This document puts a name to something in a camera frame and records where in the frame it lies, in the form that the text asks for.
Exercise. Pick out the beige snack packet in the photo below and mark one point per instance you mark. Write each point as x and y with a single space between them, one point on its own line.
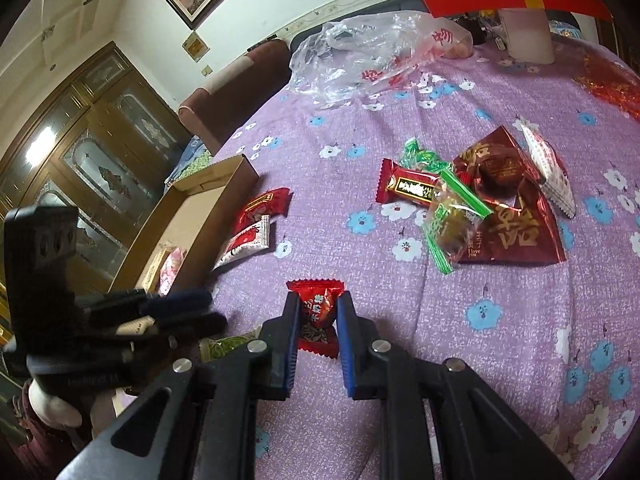
150 270

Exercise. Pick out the clear plastic bag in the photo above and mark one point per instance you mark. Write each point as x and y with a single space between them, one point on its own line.
370 45

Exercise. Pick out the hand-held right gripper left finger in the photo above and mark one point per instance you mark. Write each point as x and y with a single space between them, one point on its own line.
286 355

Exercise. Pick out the green candy wrapper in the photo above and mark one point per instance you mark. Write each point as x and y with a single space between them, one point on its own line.
425 157

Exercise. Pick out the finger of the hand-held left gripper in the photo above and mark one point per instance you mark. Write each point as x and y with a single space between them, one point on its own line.
175 302
192 326

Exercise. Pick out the brown chair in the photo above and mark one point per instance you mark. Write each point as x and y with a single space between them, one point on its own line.
230 100

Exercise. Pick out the black sofa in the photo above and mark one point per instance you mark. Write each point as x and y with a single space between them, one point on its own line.
380 2

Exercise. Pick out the red printed paper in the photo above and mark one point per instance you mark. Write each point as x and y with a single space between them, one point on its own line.
610 85

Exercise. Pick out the purple floral tablecloth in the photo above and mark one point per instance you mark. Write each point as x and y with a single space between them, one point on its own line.
350 250

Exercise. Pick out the small wall sticker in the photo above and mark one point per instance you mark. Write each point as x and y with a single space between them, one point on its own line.
194 46

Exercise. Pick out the green snack packet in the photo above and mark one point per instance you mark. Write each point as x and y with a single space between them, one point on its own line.
225 347

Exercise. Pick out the green patterned blanket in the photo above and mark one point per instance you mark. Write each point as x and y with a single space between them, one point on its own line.
195 160

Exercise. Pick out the clear green-edged snack packet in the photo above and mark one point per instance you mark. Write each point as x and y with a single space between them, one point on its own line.
450 227

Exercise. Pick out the wooden glass cabinet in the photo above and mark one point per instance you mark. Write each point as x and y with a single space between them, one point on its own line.
100 125

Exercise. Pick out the person's dark red clothing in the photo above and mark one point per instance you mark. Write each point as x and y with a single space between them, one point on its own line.
30 440

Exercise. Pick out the red twisted candy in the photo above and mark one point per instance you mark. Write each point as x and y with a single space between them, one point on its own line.
317 310

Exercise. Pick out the dark red gold-print pouch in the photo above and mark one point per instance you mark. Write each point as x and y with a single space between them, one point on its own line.
525 235
500 165

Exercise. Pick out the white cup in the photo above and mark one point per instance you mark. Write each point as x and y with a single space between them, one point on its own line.
527 35

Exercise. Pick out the pink snack packet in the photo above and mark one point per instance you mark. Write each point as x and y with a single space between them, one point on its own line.
171 270

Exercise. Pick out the cardboard box tray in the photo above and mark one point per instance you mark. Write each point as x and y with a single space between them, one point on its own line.
200 220

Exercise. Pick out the white red snack packet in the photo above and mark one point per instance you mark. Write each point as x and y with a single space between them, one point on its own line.
247 242
550 170

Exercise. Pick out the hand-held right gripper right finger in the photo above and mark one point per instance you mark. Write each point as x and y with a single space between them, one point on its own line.
348 355

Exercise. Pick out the red bar packet yellow label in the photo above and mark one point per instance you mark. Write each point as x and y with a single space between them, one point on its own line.
407 187

